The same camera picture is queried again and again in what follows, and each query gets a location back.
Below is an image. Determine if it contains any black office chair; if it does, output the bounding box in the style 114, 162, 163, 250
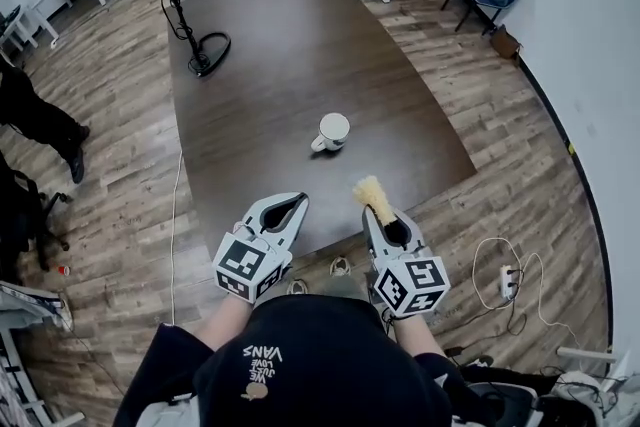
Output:
0, 153, 72, 272

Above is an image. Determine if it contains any yellow sponge brush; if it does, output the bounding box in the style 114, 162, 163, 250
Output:
352, 174, 409, 247

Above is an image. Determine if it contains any person's left forearm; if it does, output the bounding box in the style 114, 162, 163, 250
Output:
192, 295, 254, 357

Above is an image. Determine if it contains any brown bag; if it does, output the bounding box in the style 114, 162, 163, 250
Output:
489, 24, 524, 62

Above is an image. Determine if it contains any white cup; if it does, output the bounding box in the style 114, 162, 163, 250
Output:
309, 112, 352, 154

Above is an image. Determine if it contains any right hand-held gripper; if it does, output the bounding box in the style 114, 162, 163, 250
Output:
361, 205, 450, 318

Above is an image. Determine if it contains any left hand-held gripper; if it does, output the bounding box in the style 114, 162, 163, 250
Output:
212, 191, 310, 305

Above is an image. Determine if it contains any white power strip cable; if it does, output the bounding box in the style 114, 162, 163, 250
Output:
471, 236, 584, 349

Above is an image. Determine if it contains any person's right forearm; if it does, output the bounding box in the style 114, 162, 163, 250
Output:
392, 313, 449, 360

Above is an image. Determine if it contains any white power strip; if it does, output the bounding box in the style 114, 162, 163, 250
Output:
499, 264, 517, 302

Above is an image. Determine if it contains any person's black printed shirt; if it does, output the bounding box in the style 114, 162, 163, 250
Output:
112, 293, 474, 427

